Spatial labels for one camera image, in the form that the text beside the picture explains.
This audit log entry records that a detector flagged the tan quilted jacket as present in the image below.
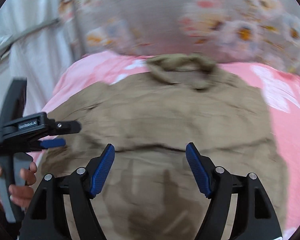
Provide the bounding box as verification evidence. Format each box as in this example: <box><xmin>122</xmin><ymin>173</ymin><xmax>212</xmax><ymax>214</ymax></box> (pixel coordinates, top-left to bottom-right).
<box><xmin>39</xmin><ymin>56</ymin><xmax>288</xmax><ymax>239</ymax></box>

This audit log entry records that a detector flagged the left hand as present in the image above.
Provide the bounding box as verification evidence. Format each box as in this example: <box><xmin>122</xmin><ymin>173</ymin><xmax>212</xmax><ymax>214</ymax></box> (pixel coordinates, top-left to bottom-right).
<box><xmin>0</xmin><ymin>162</ymin><xmax>37</xmax><ymax>210</ymax></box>

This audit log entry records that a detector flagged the silver satin curtain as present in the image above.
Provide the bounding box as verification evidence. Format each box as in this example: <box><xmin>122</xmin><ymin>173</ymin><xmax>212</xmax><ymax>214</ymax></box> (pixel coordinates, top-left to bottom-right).
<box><xmin>0</xmin><ymin>0</ymin><xmax>75</xmax><ymax>115</ymax></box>

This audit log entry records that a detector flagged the pink fleece blanket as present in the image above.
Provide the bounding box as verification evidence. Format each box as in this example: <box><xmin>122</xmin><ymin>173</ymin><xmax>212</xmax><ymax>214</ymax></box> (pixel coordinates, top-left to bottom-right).
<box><xmin>37</xmin><ymin>51</ymin><xmax>300</xmax><ymax>238</ymax></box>

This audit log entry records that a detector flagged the grey floral quilt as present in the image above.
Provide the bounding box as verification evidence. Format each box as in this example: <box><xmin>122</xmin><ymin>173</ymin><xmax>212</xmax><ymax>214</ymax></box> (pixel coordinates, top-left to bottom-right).
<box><xmin>59</xmin><ymin>0</ymin><xmax>300</xmax><ymax>75</ymax></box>

